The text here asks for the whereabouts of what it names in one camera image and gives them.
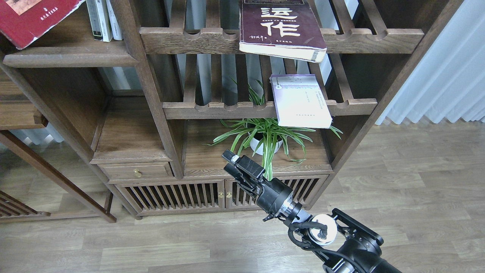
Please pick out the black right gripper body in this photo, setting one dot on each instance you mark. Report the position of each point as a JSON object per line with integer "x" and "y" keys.
{"x": 274, "y": 197}

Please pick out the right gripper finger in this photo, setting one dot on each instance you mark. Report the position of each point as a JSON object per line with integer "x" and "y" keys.
{"x": 230, "y": 157}
{"x": 234, "y": 172}

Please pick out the red paperback book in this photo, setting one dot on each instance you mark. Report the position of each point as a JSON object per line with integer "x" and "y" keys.
{"x": 24, "y": 21}

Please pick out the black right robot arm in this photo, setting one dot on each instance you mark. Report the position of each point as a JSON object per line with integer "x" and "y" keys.
{"x": 343, "y": 244}

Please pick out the green spider plant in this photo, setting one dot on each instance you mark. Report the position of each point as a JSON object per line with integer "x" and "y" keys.
{"x": 243, "y": 130}

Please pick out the white plant pot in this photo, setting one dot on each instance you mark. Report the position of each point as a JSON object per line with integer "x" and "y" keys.
{"x": 254, "y": 142}

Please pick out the right slatted cabinet door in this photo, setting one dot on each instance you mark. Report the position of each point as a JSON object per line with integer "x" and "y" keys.
{"x": 304, "y": 191}

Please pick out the slatted cabinet door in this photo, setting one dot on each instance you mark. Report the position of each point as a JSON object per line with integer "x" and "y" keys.
{"x": 157, "y": 198}
{"x": 304, "y": 191}

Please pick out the left slatted cabinet door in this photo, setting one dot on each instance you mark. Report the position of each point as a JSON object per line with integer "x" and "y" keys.
{"x": 157, "y": 198}

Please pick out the white lavender paperback book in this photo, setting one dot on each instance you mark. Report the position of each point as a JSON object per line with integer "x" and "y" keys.
{"x": 299, "y": 101}

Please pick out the dark wooden bookshelf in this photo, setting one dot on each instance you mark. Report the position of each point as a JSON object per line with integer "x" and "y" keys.
{"x": 157, "y": 95}

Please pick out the small wooden drawer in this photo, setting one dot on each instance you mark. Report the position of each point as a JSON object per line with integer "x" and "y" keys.
{"x": 126, "y": 171}

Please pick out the maroon book with white characters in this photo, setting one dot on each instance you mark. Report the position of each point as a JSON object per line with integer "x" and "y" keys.
{"x": 281, "y": 28}

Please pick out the white upright book right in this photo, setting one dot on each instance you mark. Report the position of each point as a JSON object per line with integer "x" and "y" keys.
{"x": 115, "y": 28}

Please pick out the white upright book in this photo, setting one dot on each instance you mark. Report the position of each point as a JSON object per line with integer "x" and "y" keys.
{"x": 115, "y": 28}
{"x": 104, "y": 22}

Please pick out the white upright book middle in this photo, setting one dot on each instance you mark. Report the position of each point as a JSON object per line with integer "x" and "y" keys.
{"x": 104, "y": 22}

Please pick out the grey upright book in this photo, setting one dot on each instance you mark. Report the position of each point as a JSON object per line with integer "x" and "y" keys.
{"x": 94, "y": 20}

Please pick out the white window curtain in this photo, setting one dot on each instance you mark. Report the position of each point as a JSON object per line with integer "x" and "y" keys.
{"x": 448, "y": 83}

